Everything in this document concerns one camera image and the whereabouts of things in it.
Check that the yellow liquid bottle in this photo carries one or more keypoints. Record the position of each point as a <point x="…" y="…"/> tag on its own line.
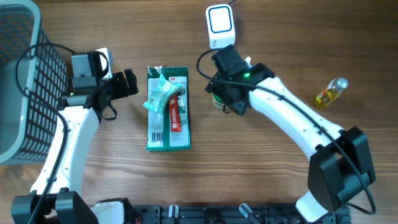
<point x="335" y="88"/>

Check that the red coffee stick sachet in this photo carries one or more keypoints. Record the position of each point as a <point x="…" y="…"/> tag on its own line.
<point x="174" y="114"/>

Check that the white barcode scanner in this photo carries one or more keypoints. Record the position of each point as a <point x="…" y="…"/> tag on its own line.
<point x="220" y="24"/>

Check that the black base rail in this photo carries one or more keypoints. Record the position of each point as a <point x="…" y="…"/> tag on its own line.
<point x="244" y="213"/>

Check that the teal white small packet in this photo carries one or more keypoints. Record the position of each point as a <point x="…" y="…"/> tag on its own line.
<point x="159" y="97"/>

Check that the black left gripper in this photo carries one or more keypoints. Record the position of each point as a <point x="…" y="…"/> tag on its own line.
<point x="122" y="79"/>

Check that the green 3M glove package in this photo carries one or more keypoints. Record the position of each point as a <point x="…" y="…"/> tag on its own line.
<point x="159" y="135"/>

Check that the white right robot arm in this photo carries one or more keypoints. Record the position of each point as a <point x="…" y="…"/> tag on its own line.
<point x="340" y="164"/>

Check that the black plastic mesh basket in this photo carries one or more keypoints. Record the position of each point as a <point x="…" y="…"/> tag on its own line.
<point x="32" y="72"/>

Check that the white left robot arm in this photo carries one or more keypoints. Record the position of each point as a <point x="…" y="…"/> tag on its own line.
<point x="55" y="197"/>

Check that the small green white jar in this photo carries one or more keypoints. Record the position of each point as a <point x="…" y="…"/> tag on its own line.
<point x="218" y="102"/>

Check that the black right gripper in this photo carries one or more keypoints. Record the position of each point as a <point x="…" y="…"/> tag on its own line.
<point x="241" y="107"/>

